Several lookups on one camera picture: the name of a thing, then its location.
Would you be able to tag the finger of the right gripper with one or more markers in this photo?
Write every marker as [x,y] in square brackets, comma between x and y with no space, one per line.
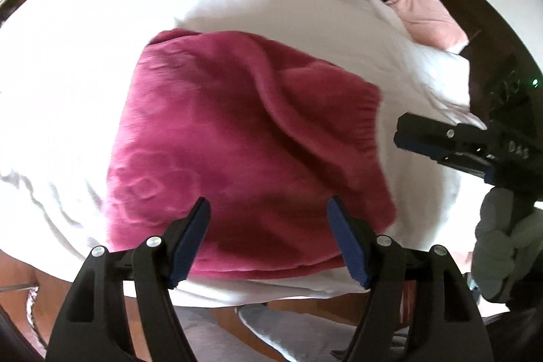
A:
[463,153]
[411,124]

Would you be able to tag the dark wooden headboard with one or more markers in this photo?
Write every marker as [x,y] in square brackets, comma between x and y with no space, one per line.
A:
[491,41]

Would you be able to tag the magenta fleece pants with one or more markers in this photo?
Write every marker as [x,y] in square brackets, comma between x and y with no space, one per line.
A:
[266,133]

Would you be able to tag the pink pillow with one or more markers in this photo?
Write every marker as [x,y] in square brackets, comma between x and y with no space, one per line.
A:
[429,23]

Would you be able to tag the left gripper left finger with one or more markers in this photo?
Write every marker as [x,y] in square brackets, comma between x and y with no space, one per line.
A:
[92,324]

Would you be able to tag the grey gloved right hand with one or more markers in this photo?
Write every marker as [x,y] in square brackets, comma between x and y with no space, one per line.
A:
[505,251]

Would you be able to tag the white bed duvet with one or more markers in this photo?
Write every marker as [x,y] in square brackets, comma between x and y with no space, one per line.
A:
[66,66]

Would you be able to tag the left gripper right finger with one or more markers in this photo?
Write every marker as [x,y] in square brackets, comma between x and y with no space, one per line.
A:
[446,323]

